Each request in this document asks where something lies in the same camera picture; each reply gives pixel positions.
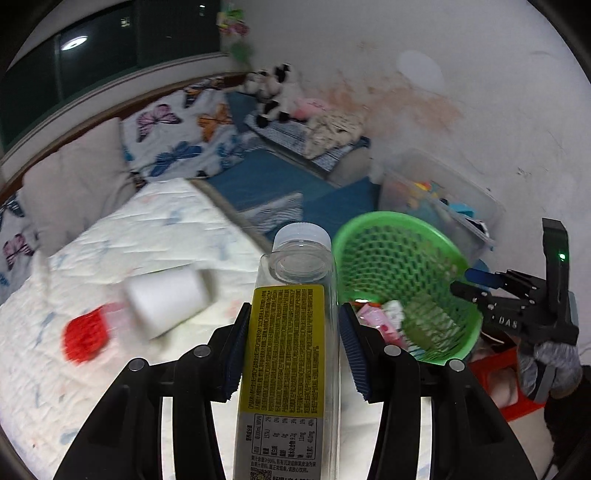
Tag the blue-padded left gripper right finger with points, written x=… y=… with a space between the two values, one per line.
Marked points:
x=470 y=438

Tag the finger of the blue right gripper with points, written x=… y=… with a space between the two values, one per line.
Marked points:
x=485 y=279

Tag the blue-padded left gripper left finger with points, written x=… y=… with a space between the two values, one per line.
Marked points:
x=121 y=438

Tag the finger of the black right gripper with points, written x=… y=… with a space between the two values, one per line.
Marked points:
x=482 y=299

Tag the white tissue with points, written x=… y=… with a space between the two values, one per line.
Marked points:
x=395 y=314

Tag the pink snack bag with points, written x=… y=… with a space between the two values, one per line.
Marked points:
x=375 y=317

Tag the clear bottle yellow label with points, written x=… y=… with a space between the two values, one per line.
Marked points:
x=289 y=405

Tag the grey gloved hand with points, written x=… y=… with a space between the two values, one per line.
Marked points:
x=548 y=369

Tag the red stool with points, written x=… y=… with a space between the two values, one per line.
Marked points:
x=498 y=375

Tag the green plastic basket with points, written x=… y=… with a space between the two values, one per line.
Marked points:
x=386 y=256

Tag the red mesh fruit net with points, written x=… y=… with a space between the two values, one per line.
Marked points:
x=84 y=337

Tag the clear plastic storage box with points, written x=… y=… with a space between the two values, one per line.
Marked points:
x=419 y=185

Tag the white foam cup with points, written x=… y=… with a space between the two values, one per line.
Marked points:
x=161 y=300

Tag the spotted beige cloth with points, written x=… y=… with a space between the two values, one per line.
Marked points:
x=332 y=129

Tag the left butterfly pillow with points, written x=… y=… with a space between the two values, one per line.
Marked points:
x=18 y=243

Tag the butterfly pillow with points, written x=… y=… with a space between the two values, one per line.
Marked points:
x=189 y=133
x=18 y=243

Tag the blue bed sheet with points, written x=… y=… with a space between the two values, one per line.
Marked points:
x=271 y=191

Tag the pink plush toy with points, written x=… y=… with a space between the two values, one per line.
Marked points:
x=305 y=108

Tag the grey pillow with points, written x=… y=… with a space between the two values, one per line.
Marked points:
x=70 y=190

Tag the black white cow plush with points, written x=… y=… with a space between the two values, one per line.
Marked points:
x=276 y=91

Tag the right butterfly pillow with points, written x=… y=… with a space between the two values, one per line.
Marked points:
x=189 y=133

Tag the colourful pinwheel decoration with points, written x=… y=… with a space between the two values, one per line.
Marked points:
x=233 y=31

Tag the dark window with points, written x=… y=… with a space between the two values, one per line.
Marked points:
x=97 y=49

